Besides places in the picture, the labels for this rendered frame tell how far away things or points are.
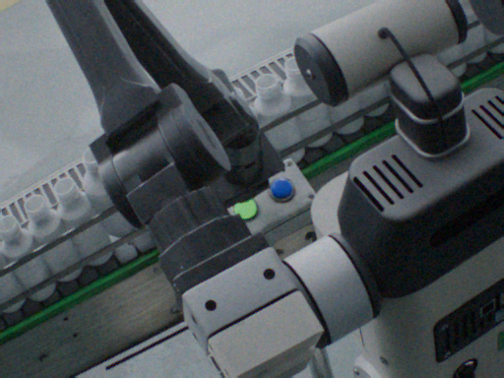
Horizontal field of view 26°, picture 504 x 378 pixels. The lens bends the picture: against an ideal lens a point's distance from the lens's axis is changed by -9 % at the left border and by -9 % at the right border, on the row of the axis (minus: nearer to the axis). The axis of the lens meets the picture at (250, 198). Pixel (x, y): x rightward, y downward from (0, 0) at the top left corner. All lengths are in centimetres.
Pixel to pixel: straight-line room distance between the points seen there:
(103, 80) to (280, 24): 278
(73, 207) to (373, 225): 85
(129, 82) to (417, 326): 36
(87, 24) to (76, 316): 82
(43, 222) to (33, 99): 220
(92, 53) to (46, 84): 287
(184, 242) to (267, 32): 286
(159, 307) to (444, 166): 99
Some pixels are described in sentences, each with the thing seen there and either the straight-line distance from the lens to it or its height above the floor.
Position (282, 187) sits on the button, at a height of 112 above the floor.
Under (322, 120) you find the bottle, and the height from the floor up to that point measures 105.
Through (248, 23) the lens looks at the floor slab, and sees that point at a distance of 390.
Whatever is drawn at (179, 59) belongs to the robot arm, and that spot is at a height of 148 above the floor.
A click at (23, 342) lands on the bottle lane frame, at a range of 185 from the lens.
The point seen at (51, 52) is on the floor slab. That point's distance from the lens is 412.
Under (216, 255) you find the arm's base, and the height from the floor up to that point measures 160.
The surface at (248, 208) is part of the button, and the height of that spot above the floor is 112.
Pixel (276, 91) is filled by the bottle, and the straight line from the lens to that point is 180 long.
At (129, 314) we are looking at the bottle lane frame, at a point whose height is 90.
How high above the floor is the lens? 231
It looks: 45 degrees down
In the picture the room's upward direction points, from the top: 18 degrees counter-clockwise
